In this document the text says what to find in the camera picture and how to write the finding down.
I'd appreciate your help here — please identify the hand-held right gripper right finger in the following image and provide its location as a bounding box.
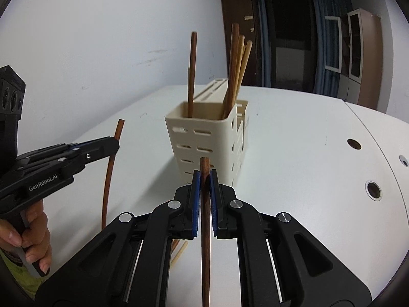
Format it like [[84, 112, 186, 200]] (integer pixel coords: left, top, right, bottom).
[[209, 169, 373, 307]]

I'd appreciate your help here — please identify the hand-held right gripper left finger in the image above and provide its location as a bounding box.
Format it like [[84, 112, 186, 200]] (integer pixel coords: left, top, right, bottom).
[[35, 170, 202, 307]]

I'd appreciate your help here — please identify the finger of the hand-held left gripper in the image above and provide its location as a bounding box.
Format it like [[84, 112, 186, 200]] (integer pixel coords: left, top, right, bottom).
[[23, 142, 81, 164], [16, 136, 121, 175]]

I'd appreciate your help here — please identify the cream plastic utensil holder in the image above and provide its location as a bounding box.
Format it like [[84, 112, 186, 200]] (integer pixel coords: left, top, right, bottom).
[[165, 78, 250, 188]]

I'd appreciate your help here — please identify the light bamboo chopstick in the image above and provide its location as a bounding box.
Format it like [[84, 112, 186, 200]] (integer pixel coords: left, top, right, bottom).
[[171, 240, 189, 266], [238, 45, 247, 80], [230, 35, 245, 104], [235, 40, 253, 103]]

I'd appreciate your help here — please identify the person's left hand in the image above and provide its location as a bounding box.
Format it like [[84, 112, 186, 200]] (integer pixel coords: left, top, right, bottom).
[[0, 200, 53, 274]]

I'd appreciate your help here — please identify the blue curtain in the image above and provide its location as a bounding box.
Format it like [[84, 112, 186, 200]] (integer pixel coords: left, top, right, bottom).
[[252, 0, 276, 87], [311, 0, 352, 95]]

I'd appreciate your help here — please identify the dark window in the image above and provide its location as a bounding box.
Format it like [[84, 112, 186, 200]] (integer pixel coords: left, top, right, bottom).
[[262, 0, 315, 92]]

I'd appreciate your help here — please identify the brown wooden door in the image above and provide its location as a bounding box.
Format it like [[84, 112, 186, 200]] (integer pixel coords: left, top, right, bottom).
[[220, 0, 263, 87]]

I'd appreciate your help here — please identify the white window sash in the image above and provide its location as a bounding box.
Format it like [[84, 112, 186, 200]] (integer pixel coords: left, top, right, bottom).
[[324, 15, 343, 72]]

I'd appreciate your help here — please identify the brown glass-door cabinet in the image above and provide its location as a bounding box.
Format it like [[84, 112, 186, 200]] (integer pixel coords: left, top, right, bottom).
[[340, 7, 384, 111]]

